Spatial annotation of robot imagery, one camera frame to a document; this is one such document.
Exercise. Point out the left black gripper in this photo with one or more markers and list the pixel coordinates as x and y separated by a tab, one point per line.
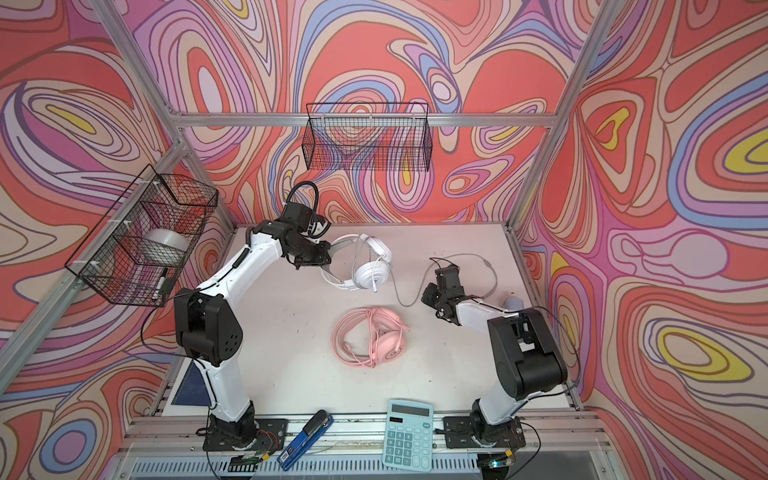
323	257

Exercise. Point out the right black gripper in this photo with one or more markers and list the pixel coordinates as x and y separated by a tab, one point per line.
427	296

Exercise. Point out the pink cat-ear headphones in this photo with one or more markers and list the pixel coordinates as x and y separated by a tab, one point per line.
386	337

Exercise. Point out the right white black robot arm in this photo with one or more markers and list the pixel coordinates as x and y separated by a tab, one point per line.
527	360

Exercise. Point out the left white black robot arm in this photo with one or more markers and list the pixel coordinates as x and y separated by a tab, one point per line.
207	328

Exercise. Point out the grey tape roll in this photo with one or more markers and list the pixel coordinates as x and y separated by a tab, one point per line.
164	247

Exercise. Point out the teal calculator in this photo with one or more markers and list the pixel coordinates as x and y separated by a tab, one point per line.
408	437

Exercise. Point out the blue black stapler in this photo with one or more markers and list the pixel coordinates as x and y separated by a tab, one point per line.
312	431

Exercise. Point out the dark blue booklet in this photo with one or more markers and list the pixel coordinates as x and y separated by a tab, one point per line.
189	388

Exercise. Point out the rear black wire basket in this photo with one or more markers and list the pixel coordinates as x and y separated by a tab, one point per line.
368	136

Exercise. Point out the black wire basket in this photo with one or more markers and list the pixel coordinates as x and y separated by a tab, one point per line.
139	256
368	136

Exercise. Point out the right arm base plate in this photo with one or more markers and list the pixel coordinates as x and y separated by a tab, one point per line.
471	431

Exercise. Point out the left black wire basket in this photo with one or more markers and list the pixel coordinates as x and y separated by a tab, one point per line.
139	256

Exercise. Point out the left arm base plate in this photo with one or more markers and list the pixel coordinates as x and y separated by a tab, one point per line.
253	435

